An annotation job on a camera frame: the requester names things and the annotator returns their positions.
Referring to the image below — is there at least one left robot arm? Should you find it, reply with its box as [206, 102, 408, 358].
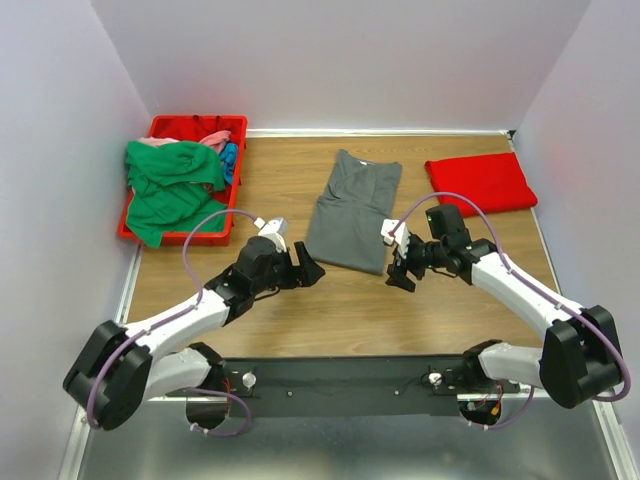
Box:
[63, 236, 325, 431]

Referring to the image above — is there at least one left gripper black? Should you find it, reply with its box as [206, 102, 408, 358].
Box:
[252, 241, 325, 296]

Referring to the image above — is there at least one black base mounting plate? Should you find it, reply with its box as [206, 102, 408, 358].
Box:
[206, 355, 519, 419]

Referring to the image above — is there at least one pink t shirt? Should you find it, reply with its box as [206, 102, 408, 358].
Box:
[137, 130, 231, 153]

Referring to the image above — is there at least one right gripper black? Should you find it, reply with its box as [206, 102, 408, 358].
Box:
[384, 232, 447, 293]

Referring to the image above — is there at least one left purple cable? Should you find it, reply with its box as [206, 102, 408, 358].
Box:
[86, 208, 261, 429]

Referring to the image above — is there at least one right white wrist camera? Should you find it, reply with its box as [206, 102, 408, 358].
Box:
[380, 219, 410, 260]

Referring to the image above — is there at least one aluminium frame rail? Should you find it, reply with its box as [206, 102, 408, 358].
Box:
[57, 244, 626, 480]

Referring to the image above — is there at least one grey t shirt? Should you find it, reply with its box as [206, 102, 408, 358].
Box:
[306, 149, 402, 275]

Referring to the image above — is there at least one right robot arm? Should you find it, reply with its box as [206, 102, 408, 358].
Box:
[381, 204, 630, 409]

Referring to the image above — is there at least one green t shirt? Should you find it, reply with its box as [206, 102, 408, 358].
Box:
[126, 141, 227, 248]

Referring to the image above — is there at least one blue t shirt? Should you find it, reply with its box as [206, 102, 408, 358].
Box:
[219, 142, 239, 185]

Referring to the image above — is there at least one folded red t shirt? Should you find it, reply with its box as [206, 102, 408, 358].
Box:
[425, 152, 538, 214]

